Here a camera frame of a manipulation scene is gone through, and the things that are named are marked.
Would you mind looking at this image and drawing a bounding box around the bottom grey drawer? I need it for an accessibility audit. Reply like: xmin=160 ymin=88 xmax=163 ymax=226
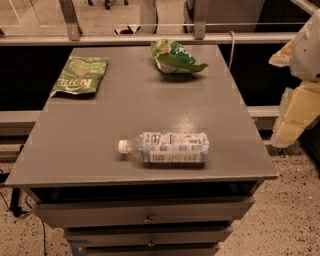
xmin=73 ymin=244 xmax=220 ymax=256

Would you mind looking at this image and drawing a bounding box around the black floor cable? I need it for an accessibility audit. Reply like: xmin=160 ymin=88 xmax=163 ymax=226
xmin=0 ymin=168 xmax=48 ymax=256

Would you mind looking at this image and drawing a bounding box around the grey drawer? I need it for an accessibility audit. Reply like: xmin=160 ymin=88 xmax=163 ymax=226
xmin=73 ymin=244 xmax=220 ymax=256
xmin=34 ymin=197 xmax=255 ymax=228
xmin=64 ymin=224 xmax=232 ymax=247

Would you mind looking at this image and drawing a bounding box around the grey metal railing frame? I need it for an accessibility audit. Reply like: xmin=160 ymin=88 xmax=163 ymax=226
xmin=0 ymin=0 xmax=320 ymax=47

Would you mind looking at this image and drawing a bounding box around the top grey drawer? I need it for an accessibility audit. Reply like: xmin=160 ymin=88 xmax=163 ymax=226
xmin=34 ymin=197 xmax=255 ymax=228

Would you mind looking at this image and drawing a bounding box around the green rice chip bag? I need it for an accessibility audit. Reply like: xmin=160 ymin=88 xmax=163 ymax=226
xmin=151 ymin=39 xmax=207 ymax=74

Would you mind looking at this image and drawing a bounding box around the blue label plastic water bottle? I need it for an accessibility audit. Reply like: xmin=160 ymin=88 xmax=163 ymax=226
xmin=118 ymin=132 xmax=210 ymax=164

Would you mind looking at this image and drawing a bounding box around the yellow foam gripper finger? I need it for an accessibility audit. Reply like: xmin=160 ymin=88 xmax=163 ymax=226
xmin=269 ymin=40 xmax=294 ymax=67
xmin=270 ymin=81 xmax=320 ymax=147

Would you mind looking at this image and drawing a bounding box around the middle grey drawer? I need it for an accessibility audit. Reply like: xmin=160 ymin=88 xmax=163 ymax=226
xmin=64 ymin=224 xmax=232 ymax=247

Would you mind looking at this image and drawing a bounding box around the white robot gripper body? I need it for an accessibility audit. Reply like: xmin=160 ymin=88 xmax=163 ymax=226
xmin=290 ymin=9 xmax=320 ymax=82

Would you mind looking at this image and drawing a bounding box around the green Kettle chip bag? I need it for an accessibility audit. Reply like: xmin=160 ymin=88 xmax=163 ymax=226
xmin=50 ymin=56 xmax=109 ymax=97

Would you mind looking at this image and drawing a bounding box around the grey drawer cabinet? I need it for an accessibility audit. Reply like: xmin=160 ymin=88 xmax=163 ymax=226
xmin=7 ymin=45 xmax=277 ymax=256

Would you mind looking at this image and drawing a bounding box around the white hanging cable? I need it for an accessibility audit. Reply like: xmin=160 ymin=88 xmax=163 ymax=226
xmin=227 ymin=30 xmax=236 ymax=71

